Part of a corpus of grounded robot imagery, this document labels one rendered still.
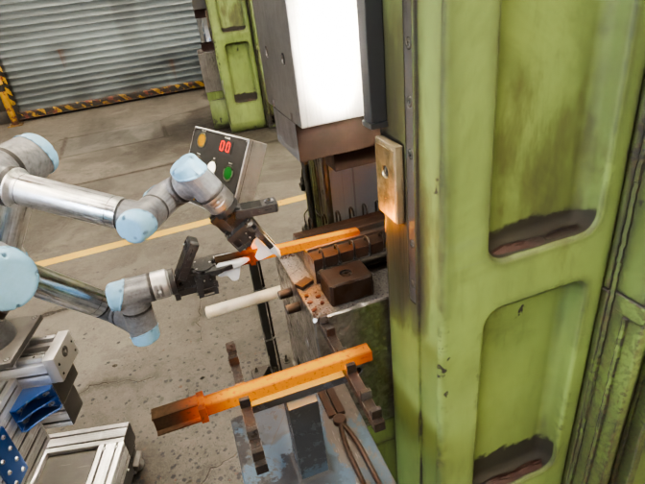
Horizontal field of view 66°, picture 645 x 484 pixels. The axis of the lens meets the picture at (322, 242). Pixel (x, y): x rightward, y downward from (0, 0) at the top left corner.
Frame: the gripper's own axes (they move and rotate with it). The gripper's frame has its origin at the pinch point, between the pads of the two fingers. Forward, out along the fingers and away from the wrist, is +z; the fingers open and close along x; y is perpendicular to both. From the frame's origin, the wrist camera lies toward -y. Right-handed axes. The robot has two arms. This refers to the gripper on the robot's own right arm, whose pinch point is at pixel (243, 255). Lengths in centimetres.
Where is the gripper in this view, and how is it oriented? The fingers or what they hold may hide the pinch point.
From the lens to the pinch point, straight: 134.7
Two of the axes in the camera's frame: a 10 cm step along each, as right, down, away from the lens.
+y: 0.9, 8.8, 4.7
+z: 9.3, -2.4, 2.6
